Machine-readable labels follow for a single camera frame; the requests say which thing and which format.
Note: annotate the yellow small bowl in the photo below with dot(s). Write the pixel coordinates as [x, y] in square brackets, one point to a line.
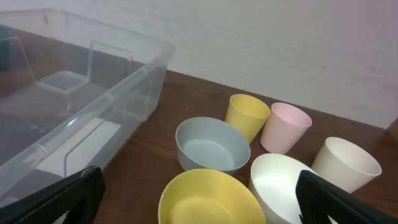
[208, 196]

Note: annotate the clear plastic storage bin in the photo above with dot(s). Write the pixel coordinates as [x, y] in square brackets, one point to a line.
[58, 72]

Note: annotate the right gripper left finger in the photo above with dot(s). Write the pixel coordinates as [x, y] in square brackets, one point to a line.
[77, 196]

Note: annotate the yellow cup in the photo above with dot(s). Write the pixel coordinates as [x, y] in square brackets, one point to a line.
[247, 114]

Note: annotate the white label in bin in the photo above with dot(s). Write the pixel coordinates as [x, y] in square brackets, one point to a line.
[77, 152]

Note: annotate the pink cup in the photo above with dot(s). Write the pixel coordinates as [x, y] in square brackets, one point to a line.
[284, 127]

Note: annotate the grey small bowl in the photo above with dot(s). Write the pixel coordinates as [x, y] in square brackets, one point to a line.
[209, 143]

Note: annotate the white small bowl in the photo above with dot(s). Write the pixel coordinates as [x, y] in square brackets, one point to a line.
[273, 178]

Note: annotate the cream cup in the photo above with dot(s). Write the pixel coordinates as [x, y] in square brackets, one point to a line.
[345, 164]

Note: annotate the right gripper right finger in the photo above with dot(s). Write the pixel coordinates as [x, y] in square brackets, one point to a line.
[322, 202]

